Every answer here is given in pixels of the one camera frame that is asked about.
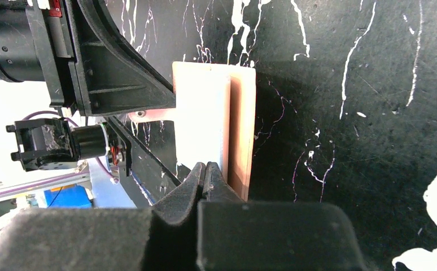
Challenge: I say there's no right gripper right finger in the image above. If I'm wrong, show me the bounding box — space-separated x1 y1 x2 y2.
197 162 366 270

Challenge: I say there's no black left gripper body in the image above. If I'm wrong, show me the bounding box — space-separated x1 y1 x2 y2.
0 1 78 116

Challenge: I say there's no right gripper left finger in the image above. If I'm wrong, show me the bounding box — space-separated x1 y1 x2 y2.
0 163 206 270

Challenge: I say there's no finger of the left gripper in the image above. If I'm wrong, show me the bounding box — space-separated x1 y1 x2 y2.
68 1 176 116

